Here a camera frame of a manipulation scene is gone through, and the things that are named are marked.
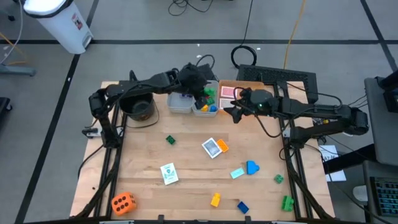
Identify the white computer mouse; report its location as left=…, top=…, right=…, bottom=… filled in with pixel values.
left=352, top=184, right=369, bottom=203

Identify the orange toy brick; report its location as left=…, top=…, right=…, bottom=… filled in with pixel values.
left=216, top=138, right=230, bottom=154

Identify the black cable by bucket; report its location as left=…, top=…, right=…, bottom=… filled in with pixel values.
left=124, top=104, right=160, bottom=129

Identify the hollow blue toy block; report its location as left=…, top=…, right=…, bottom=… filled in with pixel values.
left=245, top=160, right=261, bottom=175

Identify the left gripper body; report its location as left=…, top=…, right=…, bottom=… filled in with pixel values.
left=178, top=62, right=208, bottom=98

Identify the large green toy brick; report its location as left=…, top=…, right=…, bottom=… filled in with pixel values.
left=281, top=195, right=295, bottom=213

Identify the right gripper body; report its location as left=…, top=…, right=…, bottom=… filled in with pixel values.
left=239, top=88, right=279, bottom=118

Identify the black left camera cable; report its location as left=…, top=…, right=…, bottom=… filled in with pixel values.
left=195, top=54, right=216, bottom=72

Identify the white trash can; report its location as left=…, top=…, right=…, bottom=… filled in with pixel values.
left=23, top=0, right=94, bottom=55

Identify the yellow cable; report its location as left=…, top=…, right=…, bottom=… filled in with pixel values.
left=282, top=0, right=308, bottom=70

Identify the orange translucent tray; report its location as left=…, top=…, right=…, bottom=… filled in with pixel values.
left=218, top=80, right=265, bottom=114

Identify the teal playing card box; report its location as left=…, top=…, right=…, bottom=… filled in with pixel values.
left=160, top=162, right=180, bottom=186

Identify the red playing card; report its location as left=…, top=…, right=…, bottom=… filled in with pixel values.
left=220, top=86, right=239, bottom=100

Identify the grey desk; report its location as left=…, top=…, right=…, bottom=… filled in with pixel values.
left=363, top=76, right=398, bottom=166

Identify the black right camera cable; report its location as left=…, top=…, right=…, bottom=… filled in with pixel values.
left=233, top=88, right=293, bottom=139

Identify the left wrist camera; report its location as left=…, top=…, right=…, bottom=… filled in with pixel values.
left=167, top=69, right=182, bottom=84

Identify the white plastic bin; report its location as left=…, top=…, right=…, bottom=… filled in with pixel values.
left=192, top=80, right=220, bottom=118
left=167, top=91, right=193, bottom=114

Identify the black perforated computer case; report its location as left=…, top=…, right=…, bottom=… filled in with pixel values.
left=236, top=64, right=319, bottom=107

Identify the dark blue toy brick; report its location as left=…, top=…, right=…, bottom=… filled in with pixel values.
left=236, top=200, right=251, bottom=215

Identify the grey stand base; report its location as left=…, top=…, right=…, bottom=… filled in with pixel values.
left=0, top=63, right=36, bottom=77

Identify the backlit black keyboard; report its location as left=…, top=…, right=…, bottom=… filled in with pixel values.
left=369, top=176, right=398, bottom=218

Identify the black camera cable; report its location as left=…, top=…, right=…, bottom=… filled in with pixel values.
left=233, top=88, right=293, bottom=139
left=195, top=54, right=216, bottom=72

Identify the yellow toy brick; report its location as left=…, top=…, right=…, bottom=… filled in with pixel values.
left=210, top=192, right=222, bottom=208

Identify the black desk device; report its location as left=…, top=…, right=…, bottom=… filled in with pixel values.
left=375, top=68, right=398, bottom=113

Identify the blue-backed card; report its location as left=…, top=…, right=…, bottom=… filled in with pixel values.
left=201, top=137, right=223, bottom=160

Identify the black pumpkin face bucket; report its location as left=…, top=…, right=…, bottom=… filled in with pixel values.
left=119, top=92, right=156, bottom=122

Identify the white paper sheet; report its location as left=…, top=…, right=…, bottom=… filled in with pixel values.
left=318, top=144, right=347, bottom=182

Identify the coiled black floor cable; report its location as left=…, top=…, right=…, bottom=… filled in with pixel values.
left=230, top=0, right=258, bottom=70

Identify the teal toy brick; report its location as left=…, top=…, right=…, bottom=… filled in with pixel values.
left=229, top=167, right=246, bottom=180

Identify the orange foam die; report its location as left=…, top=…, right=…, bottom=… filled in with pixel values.
left=111, top=191, right=138, bottom=217

